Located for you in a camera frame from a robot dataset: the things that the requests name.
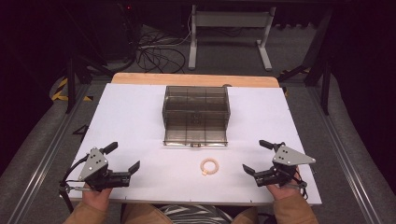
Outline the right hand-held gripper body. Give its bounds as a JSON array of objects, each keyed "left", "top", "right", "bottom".
[{"left": 252, "top": 145, "right": 317, "bottom": 189}]

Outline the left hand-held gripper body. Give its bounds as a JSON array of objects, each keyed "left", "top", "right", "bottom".
[{"left": 77, "top": 147, "right": 132, "bottom": 192}]

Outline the beige beaded bracelet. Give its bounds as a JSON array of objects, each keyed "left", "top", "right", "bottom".
[{"left": 200, "top": 157, "right": 220, "bottom": 176}]

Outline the smoky transparent drawer box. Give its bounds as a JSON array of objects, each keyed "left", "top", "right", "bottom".
[{"left": 162, "top": 85, "right": 232, "bottom": 147}]

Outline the person's right hand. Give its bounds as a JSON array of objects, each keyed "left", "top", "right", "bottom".
[{"left": 265, "top": 167, "right": 308, "bottom": 202}]

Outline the person's left hand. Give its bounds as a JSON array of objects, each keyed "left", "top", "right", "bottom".
[{"left": 81, "top": 182, "right": 113, "bottom": 213}]

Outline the white table board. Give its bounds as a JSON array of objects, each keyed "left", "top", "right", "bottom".
[{"left": 66, "top": 82, "right": 323, "bottom": 207}]

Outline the black table clamp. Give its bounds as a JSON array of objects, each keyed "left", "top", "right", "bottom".
[{"left": 72, "top": 123, "right": 91, "bottom": 137}]

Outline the striped cloth on person's lap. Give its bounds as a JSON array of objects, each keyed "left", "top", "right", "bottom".
[{"left": 158, "top": 203, "right": 233, "bottom": 224}]

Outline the yellow black hazard tape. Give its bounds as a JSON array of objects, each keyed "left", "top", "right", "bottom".
[{"left": 50, "top": 77, "right": 94, "bottom": 103}]

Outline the black tripod stand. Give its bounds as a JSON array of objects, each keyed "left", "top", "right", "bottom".
[{"left": 60, "top": 6, "right": 116, "bottom": 115}]

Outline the black metal stand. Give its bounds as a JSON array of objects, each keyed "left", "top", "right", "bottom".
[{"left": 276, "top": 8, "right": 333, "bottom": 117}]

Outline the black equipment cabinet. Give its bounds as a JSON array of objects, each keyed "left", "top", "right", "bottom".
[{"left": 90, "top": 0, "right": 143, "bottom": 63}]

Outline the right hand-held gripper cable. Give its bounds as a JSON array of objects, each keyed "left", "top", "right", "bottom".
[{"left": 288, "top": 172, "right": 310, "bottom": 201}]

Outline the hand-held gripper cable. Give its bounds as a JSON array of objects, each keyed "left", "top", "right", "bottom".
[
  {"left": 288, "top": 172, "right": 310, "bottom": 201},
  {"left": 58, "top": 154, "right": 92, "bottom": 216}
]

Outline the left hand-held gripper cable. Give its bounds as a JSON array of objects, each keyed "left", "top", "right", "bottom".
[{"left": 58, "top": 154, "right": 92, "bottom": 216}]

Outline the aluminium floor rail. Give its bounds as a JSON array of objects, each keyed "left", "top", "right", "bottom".
[
  {"left": 6, "top": 83, "right": 92, "bottom": 224},
  {"left": 306, "top": 85, "right": 386, "bottom": 224}
]

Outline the bundle of floor cables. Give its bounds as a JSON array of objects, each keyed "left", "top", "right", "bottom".
[{"left": 134, "top": 24, "right": 191, "bottom": 75}]

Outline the white metal stand frame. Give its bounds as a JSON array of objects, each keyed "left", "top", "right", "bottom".
[{"left": 187, "top": 4, "right": 277, "bottom": 72}]

